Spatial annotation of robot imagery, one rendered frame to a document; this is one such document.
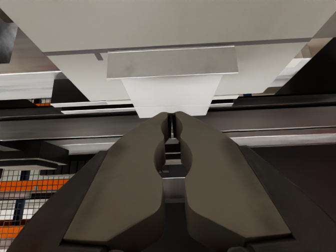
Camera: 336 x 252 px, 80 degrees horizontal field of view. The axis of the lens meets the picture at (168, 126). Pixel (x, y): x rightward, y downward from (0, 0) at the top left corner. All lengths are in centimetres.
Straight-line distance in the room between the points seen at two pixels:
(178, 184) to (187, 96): 9
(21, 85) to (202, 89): 21
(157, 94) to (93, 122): 32
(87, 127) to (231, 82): 38
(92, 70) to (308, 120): 48
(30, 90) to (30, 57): 5
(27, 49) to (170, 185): 21
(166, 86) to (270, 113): 37
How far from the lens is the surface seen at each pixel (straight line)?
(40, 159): 49
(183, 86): 19
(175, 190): 21
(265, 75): 20
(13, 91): 31
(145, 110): 24
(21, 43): 29
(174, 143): 40
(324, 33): 41
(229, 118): 49
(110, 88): 20
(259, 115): 51
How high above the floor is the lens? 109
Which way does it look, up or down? 18 degrees down
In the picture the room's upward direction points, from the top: 178 degrees clockwise
